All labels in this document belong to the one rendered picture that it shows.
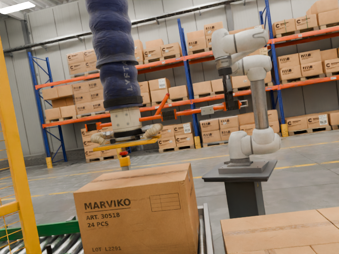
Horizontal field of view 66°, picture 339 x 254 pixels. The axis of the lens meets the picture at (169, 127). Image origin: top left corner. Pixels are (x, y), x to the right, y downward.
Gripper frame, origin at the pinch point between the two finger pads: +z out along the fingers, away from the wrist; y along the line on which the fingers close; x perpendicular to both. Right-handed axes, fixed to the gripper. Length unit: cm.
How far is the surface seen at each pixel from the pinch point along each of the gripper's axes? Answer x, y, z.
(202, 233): -26, -3, 73
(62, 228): -124, -21, 68
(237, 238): -7, 7, 73
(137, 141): -52, 14, 12
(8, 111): -98, 45, -12
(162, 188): -41, 23, 36
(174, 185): -35, 23, 35
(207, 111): -12.8, 3.9, 1.7
